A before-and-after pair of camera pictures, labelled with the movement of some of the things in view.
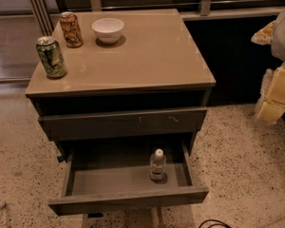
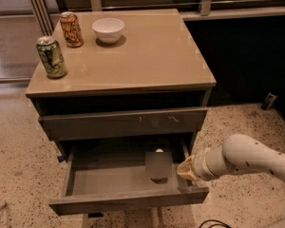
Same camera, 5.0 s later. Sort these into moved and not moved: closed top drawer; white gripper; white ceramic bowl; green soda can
Moved: white gripper
Not moved: green soda can; white ceramic bowl; closed top drawer
